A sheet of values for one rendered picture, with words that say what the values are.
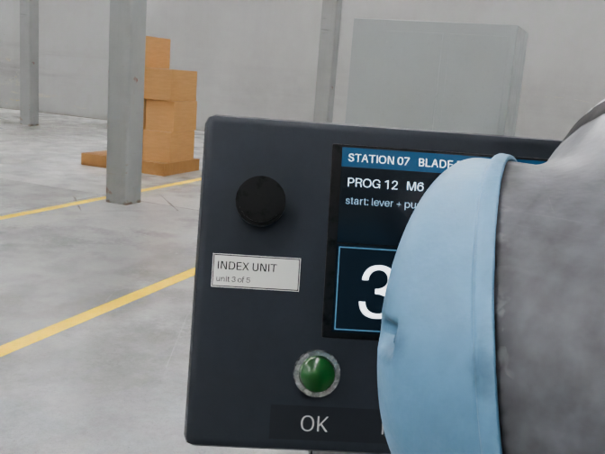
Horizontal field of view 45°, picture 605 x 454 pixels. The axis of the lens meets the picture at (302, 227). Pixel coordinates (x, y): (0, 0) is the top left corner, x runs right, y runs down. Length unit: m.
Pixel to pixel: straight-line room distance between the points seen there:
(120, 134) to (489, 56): 3.89
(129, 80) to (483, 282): 6.54
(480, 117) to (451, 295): 7.89
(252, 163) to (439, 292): 0.24
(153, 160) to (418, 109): 3.17
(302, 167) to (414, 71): 7.82
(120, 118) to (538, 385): 6.62
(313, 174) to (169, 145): 8.34
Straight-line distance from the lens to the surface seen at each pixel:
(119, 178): 6.82
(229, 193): 0.42
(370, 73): 8.38
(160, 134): 8.80
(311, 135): 0.42
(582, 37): 13.13
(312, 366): 0.41
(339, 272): 0.42
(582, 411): 0.18
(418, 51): 8.24
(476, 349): 0.19
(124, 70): 6.72
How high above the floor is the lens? 1.28
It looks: 12 degrees down
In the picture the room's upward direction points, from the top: 4 degrees clockwise
